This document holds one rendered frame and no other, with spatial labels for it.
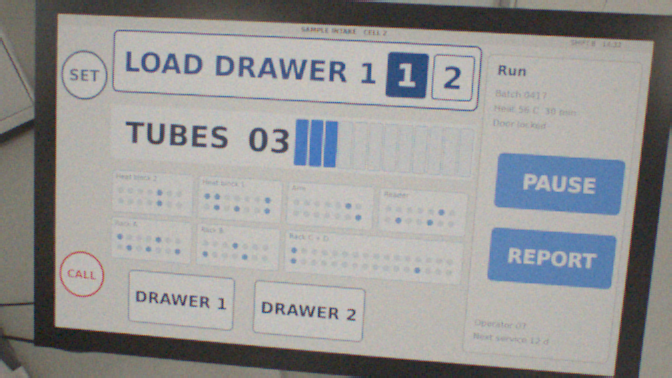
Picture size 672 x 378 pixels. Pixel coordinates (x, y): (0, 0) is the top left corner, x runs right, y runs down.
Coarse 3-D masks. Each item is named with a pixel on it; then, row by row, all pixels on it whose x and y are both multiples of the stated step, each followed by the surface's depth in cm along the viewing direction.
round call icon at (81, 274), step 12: (60, 252) 44; (72, 252) 44; (84, 252) 44; (96, 252) 44; (60, 264) 45; (72, 264) 45; (84, 264) 44; (96, 264) 44; (60, 276) 45; (72, 276) 45; (84, 276) 45; (96, 276) 44; (60, 288) 45; (72, 288) 45; (84, 288) 45; (96, 288) 45
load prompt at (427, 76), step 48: (144, 48) 42; (192, 48) 42; (240, 48) 42; (288, 48) 41; (336, 48) 41; (384, 48) 41; (432, 48) 41; (480, 48) 40; (240, 96) 42; (288, 96) 42; (336, 96) 41; (384, 96) 41; (432, 96) 41
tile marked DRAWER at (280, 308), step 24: (264, 288) 43; (288, 288) 43; (312, 288) 43; (336, 288) 43; (360, 288) 43; (264, 312) 44; (288, 312) 43; (312, 312) 43; (336, 312) 43; (360, 312) 43; (288, 336) 44; (312, 336) 44; (336, 336) 43; (360, 336) 43
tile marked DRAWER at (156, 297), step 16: (128, 272) 44; (144, 272) 44; (160, 272) 44; (176, 272) 44; (128, 288) 44; (144, 288) 44; (160, 288) 44; (176, 288) 44; (192, 288) 44; (208, 288) 44; (224, 288) 44; (128, 304) 44; (144, 304) 44; (160, 304) 44; (176, 304) 44; (192, 304) 44; (208, 304) 44; (224, 304) 44; (128, 320) 45; (144, 320) 44; (160, 320) 44; (176, 320) 44; (192, 320) 44; (208, 320) 44; (224, 320) 44
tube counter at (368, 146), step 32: (256, 128) 42; (288, 128) 42; (320, 128) 42; (352, 128) 42; (384, 128) 41; (416, 128) 41; (448, 128) 41; (256, 160) 42; (288, 160) 42; (320, 160) 42; (352, 160) 42; (384, 160) 42; (416, 160) 41; (448, 160) 41
